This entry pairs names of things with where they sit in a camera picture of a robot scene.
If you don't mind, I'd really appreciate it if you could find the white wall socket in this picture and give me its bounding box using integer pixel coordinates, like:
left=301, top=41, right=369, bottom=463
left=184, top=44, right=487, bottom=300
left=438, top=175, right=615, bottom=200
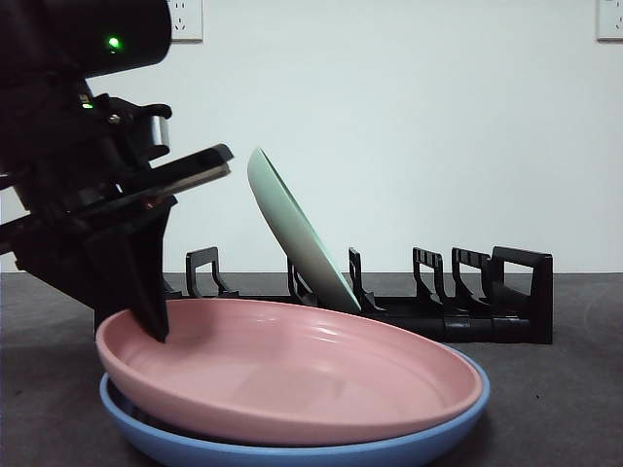
left=597, top=0, right=623, bottom=43
left=167, top=0, right=204, bottom=44

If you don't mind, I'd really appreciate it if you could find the blue round plate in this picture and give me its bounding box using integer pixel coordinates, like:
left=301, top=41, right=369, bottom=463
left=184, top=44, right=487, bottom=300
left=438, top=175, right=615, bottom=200
left=99, top=342, right=492, bottom=467

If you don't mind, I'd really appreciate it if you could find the pink round plate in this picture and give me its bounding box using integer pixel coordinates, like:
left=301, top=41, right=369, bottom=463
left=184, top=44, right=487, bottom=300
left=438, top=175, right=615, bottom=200
left=95, top=298, right=484, bottom=448

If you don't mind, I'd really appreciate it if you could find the black plastic dish rack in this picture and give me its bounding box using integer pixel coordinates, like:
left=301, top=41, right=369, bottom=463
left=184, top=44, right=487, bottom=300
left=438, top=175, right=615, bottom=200
left=163, top=246, right=554, bottom=346

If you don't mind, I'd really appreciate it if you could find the green round plate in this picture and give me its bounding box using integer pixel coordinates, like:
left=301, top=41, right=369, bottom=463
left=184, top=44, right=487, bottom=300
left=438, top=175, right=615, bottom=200
left=246, top=147, right=362, bottom=313

